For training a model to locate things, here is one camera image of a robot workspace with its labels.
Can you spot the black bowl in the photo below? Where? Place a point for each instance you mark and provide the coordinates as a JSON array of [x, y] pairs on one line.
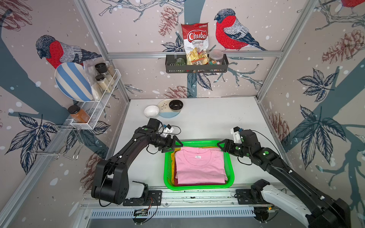
[[176, 105]]

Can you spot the light blue plate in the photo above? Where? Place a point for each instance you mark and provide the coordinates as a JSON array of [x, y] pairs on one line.
[[165, 111]]

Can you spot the orange spice jar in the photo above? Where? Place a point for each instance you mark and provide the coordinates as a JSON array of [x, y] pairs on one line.
[[78, 114]]

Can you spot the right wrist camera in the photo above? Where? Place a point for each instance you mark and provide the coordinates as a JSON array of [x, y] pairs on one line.
[[236, 134]]

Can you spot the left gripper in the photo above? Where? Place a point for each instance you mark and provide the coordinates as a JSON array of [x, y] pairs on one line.
[[168, 144]]

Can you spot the pink t-shirt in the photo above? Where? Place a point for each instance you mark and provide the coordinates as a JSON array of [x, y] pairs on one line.
[[195, 166]]

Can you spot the dark red t-shirt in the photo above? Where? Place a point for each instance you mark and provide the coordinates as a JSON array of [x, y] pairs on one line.
[[196, 184]]

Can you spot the green plastic basket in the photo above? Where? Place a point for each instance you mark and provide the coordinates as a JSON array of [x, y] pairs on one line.
[[167, 176]]

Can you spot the red cassava chips bag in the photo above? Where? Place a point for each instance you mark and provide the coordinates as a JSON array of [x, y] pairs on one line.
[[196, 42]]

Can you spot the blue striped plate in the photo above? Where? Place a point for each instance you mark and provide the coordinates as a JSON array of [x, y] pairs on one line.
[[70, 80]]

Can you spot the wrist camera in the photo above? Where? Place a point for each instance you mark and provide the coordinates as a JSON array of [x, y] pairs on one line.
[[236, 134], [167, 129]]

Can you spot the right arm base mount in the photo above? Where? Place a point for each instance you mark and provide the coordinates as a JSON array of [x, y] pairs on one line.
[[250, 197]]

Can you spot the white small bowl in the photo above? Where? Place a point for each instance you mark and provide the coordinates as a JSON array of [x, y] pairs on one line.
[[152, 111]]

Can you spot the clear candy container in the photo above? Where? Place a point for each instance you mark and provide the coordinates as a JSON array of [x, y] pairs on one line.
[[215, 57]]

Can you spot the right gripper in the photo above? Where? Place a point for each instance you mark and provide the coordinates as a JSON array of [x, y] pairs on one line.
[[226, 142]]

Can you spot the white wire spice rack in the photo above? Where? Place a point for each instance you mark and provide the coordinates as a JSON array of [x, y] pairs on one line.
[[95, 108]]

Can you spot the black lid spice jar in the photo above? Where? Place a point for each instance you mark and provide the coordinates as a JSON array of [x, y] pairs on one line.
[[101, 68], [103, 83]]

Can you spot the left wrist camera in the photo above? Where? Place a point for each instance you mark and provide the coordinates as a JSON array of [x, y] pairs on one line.
[[167, 129]]

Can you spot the black wall shelf basket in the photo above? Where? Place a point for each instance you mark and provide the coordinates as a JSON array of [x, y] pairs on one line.
[[171, 67]]

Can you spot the yellow t-shirt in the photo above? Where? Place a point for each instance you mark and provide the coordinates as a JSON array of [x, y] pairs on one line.
[[173, 167]]

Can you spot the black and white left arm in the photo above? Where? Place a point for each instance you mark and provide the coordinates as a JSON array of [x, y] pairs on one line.
[[111, 182]]

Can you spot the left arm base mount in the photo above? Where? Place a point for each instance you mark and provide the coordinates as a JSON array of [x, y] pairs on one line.
[[148, 198]]

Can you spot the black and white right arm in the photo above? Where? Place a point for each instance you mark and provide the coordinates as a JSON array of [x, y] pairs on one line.
[[310, 206]]

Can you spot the green jar on shelf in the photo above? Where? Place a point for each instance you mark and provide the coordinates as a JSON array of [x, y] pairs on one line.
[[180, 62]]

